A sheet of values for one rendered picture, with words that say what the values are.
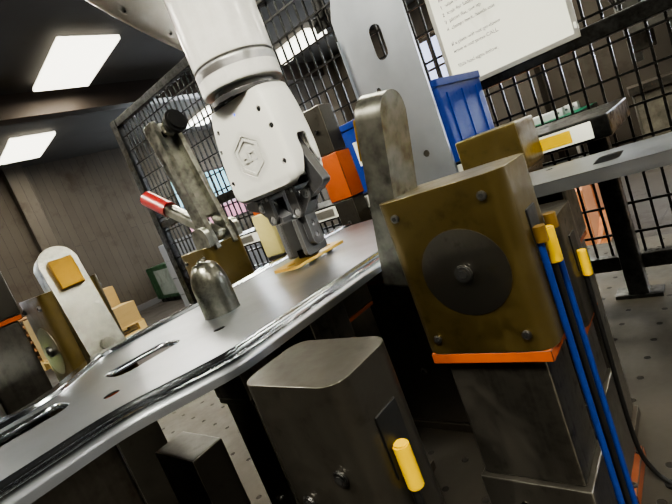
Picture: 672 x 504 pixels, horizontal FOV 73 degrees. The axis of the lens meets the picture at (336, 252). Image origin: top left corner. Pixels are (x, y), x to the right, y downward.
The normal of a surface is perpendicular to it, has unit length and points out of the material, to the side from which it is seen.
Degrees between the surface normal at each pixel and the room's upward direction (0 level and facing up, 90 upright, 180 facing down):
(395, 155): 102
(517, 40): 90
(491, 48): 90
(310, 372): 0
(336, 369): 0
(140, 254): 90
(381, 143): 90
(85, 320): 78
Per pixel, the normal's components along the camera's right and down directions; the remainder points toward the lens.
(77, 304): 0.64, -0.36
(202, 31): -0.26, 0.26
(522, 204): 0.73, -0.18
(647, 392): -0.36, -0.92
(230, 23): 0.33, 0.03
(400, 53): -0.58, 0.34
